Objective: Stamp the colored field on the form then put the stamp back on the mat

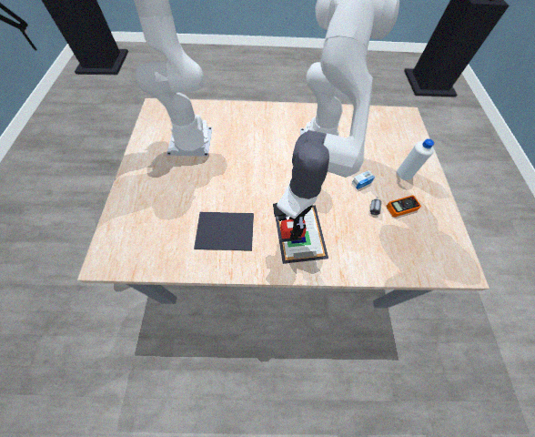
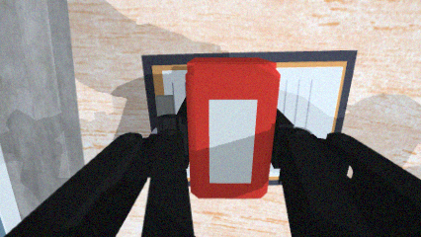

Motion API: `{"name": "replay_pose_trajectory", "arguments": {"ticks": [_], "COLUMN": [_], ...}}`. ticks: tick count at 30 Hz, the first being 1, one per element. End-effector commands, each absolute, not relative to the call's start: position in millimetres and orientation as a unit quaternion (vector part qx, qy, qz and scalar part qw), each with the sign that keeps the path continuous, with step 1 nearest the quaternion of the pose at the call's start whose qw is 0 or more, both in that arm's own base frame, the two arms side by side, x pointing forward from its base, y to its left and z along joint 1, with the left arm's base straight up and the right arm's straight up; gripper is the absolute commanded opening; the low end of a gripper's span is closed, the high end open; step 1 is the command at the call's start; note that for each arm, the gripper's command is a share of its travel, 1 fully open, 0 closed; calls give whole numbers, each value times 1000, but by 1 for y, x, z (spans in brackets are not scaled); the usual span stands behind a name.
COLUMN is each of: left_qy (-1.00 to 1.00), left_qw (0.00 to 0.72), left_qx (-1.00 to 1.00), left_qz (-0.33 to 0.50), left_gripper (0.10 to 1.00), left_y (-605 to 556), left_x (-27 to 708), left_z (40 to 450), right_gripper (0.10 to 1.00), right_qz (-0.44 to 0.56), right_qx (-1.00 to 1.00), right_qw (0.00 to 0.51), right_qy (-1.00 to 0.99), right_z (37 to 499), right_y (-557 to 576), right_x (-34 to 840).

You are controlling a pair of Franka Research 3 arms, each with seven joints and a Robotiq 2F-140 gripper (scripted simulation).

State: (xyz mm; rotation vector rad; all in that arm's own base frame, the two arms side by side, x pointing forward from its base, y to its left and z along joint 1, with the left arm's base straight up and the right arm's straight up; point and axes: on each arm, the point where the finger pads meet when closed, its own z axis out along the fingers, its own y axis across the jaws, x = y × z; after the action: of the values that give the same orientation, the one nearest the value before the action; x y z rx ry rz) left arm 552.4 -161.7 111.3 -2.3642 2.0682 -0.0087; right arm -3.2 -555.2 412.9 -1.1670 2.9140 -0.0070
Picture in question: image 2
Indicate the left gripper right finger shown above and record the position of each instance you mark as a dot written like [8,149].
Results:
[325,202]

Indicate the dark grey clipboard with paper form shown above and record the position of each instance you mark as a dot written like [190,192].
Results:
[314,87]

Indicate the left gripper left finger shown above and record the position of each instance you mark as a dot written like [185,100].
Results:
[96,201]

